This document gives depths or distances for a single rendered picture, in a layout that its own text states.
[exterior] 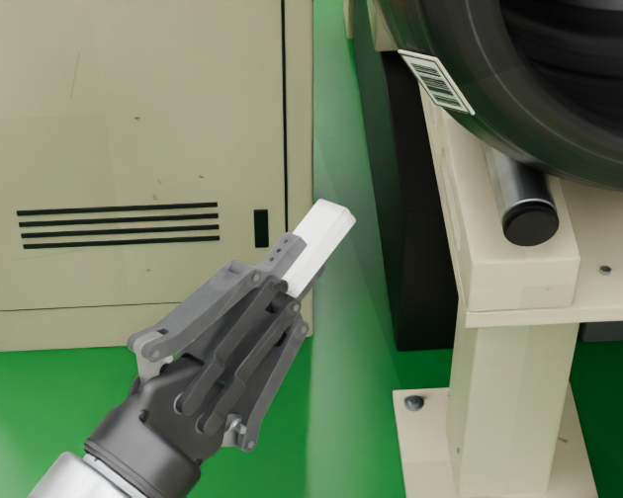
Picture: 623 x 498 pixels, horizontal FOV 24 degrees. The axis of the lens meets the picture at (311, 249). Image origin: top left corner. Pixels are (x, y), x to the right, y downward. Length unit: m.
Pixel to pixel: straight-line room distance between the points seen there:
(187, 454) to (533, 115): 0.34
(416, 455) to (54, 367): 0.57
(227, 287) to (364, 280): 1.39
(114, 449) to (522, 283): 0.40
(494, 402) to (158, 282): 0.55
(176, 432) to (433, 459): 1.16
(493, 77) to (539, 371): 0.88
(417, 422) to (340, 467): 0.14
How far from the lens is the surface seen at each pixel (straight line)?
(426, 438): 2.11
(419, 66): 1.04
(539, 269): 1.17
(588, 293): 1.23
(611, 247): 1.27
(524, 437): 1.96
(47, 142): 1.96
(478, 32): 1.00
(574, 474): 2.10
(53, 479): 0.94
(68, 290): 2.15
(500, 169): 1.16
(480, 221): 1.19
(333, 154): 2.55
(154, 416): 0.94
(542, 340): 1.81
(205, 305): 0.94
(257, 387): 0.99
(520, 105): 1.04
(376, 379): 2.19
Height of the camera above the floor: 1.68
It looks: 45 degrees down
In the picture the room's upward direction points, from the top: straight up
